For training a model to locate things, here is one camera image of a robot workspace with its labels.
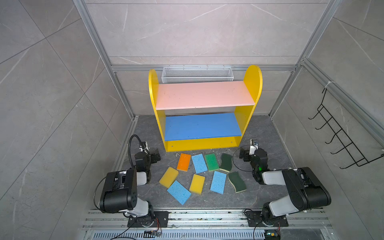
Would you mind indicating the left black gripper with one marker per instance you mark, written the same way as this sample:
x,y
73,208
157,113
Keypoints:
x,y
154,156

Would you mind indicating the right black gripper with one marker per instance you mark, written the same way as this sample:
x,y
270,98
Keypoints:
x,y
245,153

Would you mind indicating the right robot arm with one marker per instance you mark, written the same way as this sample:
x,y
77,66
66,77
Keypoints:
x,y
305,191

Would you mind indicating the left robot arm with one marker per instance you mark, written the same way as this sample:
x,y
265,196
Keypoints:
x,y
120,189

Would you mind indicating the yellow shelf unit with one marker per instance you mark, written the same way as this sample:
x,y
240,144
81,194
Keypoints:
x,y
206,131

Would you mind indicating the dark green curved sponge upper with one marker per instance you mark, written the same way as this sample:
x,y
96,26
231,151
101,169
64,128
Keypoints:
x,y
226,163

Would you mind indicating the dark green curved sponge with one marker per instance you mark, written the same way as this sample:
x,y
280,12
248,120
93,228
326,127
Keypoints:
x,y
226,163
237,182

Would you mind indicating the dark green curved sponge lower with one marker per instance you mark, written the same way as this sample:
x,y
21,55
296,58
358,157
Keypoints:
x,y
237,182

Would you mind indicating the orange sponge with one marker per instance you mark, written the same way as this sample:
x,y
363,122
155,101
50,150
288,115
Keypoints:
x,y
184,162

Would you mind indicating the green yellow sponge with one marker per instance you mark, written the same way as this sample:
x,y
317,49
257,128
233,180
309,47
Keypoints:
x,y
212,162

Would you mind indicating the light blue sponge middle row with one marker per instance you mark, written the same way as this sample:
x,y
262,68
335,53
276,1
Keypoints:
x,y
199,163

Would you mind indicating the light blue sponge front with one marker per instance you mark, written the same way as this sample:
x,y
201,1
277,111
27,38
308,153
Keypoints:
x,y
179,192

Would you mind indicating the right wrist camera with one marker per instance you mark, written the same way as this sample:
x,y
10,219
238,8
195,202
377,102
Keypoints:
x,y
254,145

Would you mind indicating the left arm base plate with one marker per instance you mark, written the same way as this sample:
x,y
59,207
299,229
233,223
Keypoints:
x,y
152,220

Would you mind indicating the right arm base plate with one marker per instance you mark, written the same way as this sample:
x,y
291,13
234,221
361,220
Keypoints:
x,y
258,219

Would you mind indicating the white wire mesh basket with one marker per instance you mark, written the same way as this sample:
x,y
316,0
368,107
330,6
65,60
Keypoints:
x,y
180,75

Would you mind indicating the aluminium rail base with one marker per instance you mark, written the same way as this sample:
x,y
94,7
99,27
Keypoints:
x,y
207,224

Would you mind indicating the black wire hook rack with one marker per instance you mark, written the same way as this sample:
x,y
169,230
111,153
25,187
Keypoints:
x,y
339,133

